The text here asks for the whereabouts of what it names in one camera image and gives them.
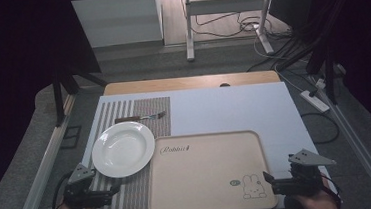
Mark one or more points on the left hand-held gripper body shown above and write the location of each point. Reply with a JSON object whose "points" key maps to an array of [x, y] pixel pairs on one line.
{"points": [[81, 193]]}

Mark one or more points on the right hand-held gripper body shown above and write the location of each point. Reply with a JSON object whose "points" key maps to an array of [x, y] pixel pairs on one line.
{"points": [[304, 178]]}

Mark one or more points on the white round plate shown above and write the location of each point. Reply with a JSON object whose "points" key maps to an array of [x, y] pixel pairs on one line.
{"points": [[123, 149]]}

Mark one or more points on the person's right hand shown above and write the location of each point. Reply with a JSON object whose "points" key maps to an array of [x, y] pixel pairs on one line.
{"points": [[316, 203]]}

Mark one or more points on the striped woven placemat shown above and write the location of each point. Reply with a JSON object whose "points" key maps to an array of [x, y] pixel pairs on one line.
{"points": [[137, 192]]}

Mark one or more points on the beige tray with rabbit print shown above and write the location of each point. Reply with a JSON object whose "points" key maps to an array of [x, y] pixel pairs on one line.
{"points": [[209, 176]]}

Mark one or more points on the pale blue table cover board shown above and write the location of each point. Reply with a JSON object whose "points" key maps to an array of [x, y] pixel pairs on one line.
{"points": [[234, 110]]}

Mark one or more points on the white power strip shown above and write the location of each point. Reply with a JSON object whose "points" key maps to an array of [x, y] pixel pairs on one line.
{"points": [[314, 101]]}

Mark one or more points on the black round table grommet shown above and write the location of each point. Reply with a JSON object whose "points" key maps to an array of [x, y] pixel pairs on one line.
{"points": [[224, 84]]}

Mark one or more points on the black metal stand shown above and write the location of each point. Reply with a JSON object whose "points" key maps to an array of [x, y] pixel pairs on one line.
{"points": [[62, 90], [324, 63]]}

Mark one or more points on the black curtain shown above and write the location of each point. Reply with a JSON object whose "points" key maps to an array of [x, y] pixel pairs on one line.
{"points": [[362, 43], [14, 81]]}

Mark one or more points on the white partition panel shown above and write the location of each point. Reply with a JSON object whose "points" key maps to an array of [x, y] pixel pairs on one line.
{"points": [[116, 19]]}

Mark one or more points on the white metal stand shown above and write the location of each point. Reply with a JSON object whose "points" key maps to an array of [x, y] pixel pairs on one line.
{"points": [[224, 5]]}

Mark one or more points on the aluminium frame rail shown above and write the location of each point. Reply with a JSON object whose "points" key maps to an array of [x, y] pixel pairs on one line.
{"points": [[361, 151], [42, 176]]}

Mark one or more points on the black rectangular floor frame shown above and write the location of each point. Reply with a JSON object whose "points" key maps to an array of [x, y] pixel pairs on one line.
{"points": [[71, 137]]}

